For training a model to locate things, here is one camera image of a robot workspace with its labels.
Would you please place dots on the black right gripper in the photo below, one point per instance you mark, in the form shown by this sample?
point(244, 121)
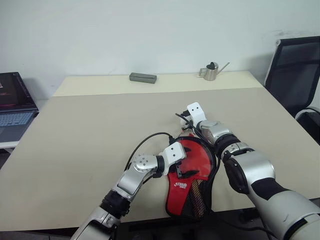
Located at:
point(187, 113)

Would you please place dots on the black mesh office chair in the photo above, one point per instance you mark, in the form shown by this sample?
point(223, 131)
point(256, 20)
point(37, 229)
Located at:
point(295, 75)

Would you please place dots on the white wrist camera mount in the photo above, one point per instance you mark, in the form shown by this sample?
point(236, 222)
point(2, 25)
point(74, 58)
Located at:
point(197, 111)
point(173, 153)

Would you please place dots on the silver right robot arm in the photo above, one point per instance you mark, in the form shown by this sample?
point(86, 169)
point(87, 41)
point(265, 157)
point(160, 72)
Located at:
point(250, 170)

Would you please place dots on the small metal watering can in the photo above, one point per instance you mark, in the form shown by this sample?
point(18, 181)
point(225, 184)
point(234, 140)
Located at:
point(210, 73)

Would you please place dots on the red black paddle case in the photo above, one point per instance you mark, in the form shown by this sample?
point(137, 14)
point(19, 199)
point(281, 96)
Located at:
point(197, 160)

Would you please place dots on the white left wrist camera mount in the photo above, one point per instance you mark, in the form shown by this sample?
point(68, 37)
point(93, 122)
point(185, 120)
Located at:
point(173, 153)

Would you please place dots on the black table crossbar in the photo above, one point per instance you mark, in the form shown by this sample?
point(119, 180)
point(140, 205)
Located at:
point(160, 226)

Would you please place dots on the open laptop computer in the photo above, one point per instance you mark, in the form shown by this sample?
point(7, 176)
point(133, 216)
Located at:
point(13, 112)

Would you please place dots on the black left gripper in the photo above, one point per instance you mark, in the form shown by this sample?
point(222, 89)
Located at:
point(179, 170)

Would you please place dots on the white side table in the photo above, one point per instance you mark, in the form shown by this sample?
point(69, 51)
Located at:
point(8, 145)

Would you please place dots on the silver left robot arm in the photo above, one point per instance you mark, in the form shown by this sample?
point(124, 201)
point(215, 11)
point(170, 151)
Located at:
point(132, 180)

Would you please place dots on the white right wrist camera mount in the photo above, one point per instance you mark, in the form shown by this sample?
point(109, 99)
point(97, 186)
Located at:
point(197, 111)

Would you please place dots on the grey rectangular case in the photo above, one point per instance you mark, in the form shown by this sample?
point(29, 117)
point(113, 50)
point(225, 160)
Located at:
point(143, 78)

